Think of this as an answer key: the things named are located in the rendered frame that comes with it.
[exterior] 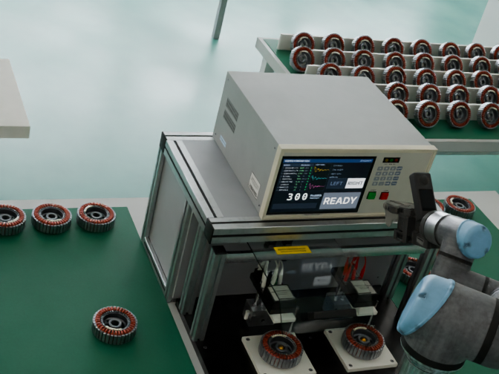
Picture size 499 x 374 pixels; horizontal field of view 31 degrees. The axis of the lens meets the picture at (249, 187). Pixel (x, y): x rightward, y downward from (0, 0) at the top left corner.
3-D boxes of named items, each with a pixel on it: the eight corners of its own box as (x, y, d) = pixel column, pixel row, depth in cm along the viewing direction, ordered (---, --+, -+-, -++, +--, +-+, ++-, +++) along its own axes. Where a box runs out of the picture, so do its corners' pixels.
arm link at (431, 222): (435, 214, 194) (465, 214, 197) (422, 211, 198) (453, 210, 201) (432, 248, 195) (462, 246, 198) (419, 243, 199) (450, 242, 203)
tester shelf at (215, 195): (445, 234, 239) (451, 220, 236) (209, 244, 211) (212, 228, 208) (372, 146, 272) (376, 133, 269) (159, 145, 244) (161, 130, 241)
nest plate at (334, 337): (396, 366, 235) (398, 363, 235) (347, 372, 229) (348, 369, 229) (370, 328, 247) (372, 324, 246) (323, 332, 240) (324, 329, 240)
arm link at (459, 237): (458, 257, 184) (473, 219, 184) (427, 245, 194) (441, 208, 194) (486, 268, 188) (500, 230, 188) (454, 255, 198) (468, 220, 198)
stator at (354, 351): (388, 359, 235) (393, 349, 233) (351, 363, 231) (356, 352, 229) (369, 329, 244) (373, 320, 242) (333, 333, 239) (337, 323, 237)
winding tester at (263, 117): (412, 215, 234) (438, 149, 223) (261, 220, 216) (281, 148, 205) (348, 137, 263) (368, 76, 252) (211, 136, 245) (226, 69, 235)
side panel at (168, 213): (177, 301, 241) (200, 204, 224) (166, 302, 240) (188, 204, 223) (150, 238, 262) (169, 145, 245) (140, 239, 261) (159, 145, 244)
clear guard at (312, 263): (374, 327, 209) (382, 308, 206) (282, 335, 199) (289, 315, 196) (318, 242, 234) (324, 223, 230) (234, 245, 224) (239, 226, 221)
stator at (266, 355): (306, 369, 225) (310, 358, 223) (264, 371, 221) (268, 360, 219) (292, 338, 234) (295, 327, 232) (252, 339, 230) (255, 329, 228)
